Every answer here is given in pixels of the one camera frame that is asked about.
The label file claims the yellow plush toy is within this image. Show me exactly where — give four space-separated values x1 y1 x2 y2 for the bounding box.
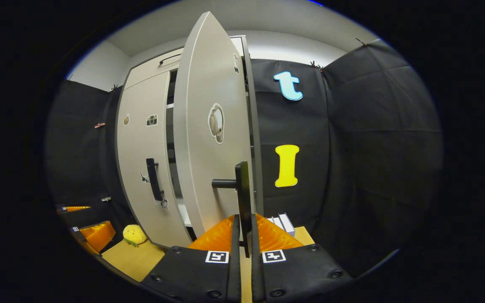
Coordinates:
123 224 148 247

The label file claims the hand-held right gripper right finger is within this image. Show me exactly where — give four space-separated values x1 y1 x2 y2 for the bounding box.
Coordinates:
250 213 354 303

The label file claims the black backdrop cloth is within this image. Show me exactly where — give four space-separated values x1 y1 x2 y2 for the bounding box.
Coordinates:
45 38 444 278

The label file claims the white cabinet door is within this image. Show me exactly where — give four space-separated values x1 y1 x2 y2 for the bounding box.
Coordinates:
173 11 264 258
116 72 192 249

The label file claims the white cabinet drawer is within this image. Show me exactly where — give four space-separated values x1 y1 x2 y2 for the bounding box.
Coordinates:
124 36 245 90

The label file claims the double-door shoe cabinet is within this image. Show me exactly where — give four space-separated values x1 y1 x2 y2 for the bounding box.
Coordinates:
114 35 265 252

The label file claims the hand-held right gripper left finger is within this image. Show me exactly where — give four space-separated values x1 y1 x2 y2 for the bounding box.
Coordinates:
141 214 242 303

